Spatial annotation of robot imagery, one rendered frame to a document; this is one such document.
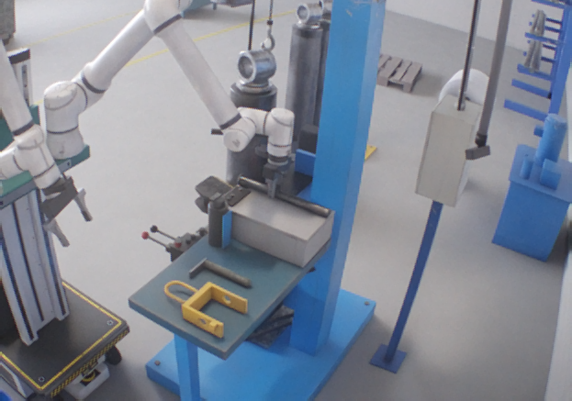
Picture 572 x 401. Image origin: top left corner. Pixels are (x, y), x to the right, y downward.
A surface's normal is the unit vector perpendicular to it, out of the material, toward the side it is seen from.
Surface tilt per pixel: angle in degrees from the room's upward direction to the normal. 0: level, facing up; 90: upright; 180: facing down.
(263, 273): 0
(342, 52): 90
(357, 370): 0
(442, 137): 90
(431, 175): 90
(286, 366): 0
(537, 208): 90
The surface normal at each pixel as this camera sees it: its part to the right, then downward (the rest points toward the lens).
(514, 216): -0.50, 0.41
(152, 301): 0.08, -0.85
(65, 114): 0.60, 0.46
